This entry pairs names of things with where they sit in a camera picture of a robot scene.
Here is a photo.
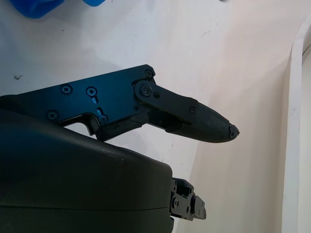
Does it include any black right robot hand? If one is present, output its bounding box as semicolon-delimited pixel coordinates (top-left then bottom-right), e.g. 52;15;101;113
0;64;241;233

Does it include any blue plastic tray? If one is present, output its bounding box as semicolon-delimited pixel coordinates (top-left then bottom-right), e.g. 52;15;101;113
15;0;112;19

